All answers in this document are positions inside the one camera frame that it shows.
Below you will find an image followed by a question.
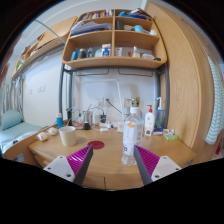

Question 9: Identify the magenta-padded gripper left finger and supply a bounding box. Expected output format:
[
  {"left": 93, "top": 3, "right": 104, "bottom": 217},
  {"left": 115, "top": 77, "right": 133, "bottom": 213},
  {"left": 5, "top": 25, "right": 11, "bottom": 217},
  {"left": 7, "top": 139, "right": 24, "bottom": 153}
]
[{"left": 43, "top": 144, "right": 94, "bottom": 187}]

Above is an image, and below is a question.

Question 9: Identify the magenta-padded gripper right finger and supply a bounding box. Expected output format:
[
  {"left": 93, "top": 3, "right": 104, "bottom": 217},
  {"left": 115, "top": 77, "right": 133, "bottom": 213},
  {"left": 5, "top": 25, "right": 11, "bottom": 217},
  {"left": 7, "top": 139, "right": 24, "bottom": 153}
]
[{"left": 133, "top": 144, "right": 183, "bottom": 186}]

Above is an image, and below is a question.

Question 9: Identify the clear plastic water bottle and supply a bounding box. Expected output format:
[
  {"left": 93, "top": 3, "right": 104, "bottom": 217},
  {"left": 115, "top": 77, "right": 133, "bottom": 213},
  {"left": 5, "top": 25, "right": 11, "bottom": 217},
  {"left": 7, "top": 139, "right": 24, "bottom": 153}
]
[{"left": 121, "top": 106, "right": 145, "bottom": 167}]

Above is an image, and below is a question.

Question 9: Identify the small green packet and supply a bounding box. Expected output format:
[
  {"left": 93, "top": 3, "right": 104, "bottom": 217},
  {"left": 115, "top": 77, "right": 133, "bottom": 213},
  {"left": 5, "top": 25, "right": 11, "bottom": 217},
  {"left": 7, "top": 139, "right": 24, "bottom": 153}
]
[{"left": 163, "top": 133, "right": 180, "bottom": 141}]

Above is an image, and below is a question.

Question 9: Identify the small blue box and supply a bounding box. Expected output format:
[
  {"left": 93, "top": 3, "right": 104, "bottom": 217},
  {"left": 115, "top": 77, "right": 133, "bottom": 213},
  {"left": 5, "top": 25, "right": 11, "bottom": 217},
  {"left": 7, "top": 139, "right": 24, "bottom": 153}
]
[{"left": 152, "top": 126, "right": 164, "bottom": 136}]

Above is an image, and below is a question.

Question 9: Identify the flat round red coaster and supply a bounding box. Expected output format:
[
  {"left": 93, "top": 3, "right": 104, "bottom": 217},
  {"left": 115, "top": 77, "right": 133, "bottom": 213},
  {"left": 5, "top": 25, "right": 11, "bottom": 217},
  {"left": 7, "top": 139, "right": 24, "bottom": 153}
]
[{"left": 87, "top": 140, "right": 106, "bottom": 150}]

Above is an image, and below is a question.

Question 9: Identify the small blue white-capped bottle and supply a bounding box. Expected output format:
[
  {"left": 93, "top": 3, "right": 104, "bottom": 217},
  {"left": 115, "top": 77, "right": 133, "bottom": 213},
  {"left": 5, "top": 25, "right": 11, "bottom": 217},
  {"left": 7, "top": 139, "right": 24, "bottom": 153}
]
[{"left": 55, "top": 112, "right": 64, "bottom": 130}]

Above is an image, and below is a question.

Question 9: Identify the white red-pump lotion bottle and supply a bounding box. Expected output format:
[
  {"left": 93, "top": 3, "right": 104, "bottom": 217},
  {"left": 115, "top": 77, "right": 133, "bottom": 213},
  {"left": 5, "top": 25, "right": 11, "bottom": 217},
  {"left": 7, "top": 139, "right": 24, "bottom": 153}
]
[{"left": 143, "top": 104, "right": 156, "bottom": 137}]

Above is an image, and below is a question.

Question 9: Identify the blue spray bottle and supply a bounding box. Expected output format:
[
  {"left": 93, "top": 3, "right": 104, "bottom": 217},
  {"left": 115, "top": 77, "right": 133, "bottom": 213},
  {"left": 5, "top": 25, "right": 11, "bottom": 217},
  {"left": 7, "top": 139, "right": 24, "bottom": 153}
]
[{"left": 155, "top": 96, "right": 166, "bottom": 129}]

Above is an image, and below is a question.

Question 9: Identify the tall black device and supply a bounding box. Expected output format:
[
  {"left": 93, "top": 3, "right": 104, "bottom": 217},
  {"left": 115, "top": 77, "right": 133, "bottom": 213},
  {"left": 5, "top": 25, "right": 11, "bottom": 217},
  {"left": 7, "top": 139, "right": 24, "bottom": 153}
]
[{"left": 66, "top": 108, "right": 74, "bottom": 127}]

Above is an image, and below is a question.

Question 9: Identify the bed with teal sheet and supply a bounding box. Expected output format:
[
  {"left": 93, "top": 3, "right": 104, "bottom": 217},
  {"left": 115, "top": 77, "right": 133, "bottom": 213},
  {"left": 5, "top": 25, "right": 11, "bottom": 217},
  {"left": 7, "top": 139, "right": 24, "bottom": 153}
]
[{"left": 0, "top": 121, "right": 48, "bottom": 148}]

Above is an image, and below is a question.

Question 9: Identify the teal pillow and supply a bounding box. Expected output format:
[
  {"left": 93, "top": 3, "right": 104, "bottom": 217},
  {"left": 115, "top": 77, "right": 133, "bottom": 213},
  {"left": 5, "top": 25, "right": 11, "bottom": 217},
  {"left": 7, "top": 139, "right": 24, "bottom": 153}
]
[{"left": 0, "top": 109, "right": 24, "bottom": 131}]

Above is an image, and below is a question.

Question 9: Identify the tree creature figurine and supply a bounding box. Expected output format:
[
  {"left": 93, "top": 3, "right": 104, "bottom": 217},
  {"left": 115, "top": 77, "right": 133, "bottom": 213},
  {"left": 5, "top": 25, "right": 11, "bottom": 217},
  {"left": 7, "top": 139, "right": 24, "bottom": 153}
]
[{"left": 131, "top": 96, "right": 141, "bottom": 108}]

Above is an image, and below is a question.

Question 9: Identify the striped hanging towel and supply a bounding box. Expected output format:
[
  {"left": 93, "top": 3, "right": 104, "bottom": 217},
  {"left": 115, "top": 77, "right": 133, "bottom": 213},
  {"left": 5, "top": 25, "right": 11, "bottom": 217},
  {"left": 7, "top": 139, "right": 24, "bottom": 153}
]
[{"left": 204, "top": 54, "right": 224, "bottom": 146}]

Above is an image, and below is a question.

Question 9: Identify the grey striped curtain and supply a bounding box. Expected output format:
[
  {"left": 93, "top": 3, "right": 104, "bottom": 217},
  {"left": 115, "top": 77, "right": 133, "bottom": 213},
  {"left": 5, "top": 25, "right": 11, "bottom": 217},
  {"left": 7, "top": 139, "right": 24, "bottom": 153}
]
[{"left": 0, "top": 76, "right": 25, "bottom": 116}]

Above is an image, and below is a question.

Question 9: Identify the wooden wardrobe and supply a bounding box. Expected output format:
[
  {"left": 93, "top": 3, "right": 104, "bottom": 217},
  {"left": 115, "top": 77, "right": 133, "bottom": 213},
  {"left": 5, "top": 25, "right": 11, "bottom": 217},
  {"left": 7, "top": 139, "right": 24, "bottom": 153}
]
[{"left": 145, "top": 2, "right": 216, "bottom": 165}]

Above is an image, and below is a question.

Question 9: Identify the wooden shelf unit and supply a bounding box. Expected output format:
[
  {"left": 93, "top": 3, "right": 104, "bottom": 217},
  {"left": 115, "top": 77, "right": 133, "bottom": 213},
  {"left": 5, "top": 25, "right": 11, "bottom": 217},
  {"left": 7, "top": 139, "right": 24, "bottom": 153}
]
[{"left": 61, "top": 8, "right": 168, "bottom": 70}]

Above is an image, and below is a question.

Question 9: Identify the grey metal bunk frame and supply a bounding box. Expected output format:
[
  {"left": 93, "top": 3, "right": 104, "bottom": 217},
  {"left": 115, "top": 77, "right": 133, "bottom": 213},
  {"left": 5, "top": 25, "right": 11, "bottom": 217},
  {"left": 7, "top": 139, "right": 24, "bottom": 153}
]
[{"left": 58, "top": 63, "right": 171, "bottom": 129}]

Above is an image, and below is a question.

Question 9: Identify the wooden bunk rail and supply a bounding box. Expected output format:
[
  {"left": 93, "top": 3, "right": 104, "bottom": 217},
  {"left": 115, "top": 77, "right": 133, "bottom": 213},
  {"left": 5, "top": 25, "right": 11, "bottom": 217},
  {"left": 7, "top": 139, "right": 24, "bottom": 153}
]
[{"left": 11, "top": 15, "right": 78, "bottom": 79}]

